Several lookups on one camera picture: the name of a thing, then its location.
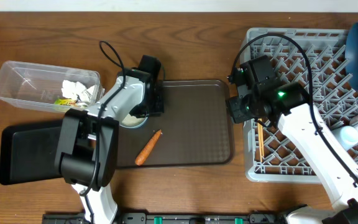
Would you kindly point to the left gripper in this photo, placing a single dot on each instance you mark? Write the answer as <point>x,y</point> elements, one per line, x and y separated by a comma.
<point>161,109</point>

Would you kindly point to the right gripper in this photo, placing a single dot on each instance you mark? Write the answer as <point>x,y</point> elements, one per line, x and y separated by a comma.
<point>234,105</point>

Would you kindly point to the wooden chopstick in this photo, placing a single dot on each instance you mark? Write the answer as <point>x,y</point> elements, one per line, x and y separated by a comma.
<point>261,138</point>
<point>258,140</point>

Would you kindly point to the light blue bowl with rice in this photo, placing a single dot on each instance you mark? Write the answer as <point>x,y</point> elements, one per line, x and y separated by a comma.
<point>132,122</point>

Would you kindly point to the orange carrot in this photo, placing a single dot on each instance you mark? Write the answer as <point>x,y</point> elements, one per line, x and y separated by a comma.
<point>145,152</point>

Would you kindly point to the white tissue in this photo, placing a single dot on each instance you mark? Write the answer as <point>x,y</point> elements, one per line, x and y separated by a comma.
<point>86,95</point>
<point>72,90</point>

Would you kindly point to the green snack wrapper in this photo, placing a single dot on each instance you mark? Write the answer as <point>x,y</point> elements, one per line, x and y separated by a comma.
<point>71,102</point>

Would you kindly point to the small light blue cup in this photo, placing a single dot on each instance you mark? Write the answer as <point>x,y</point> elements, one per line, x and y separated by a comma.
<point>347,136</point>

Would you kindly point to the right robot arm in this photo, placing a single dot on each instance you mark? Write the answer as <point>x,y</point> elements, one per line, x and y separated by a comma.
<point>262,95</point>

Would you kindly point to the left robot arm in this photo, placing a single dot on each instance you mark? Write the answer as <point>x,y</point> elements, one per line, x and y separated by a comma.
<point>87,148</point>

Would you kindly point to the dark brown serving tray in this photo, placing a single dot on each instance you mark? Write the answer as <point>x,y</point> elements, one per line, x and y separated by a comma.
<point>196,128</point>

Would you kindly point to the clear plastic bin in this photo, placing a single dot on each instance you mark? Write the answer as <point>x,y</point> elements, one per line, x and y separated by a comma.
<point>36,86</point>

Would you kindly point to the black bin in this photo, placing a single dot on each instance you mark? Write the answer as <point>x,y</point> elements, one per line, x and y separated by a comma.
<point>28,152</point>

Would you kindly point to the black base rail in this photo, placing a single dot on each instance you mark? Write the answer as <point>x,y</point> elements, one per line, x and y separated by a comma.
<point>142,218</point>

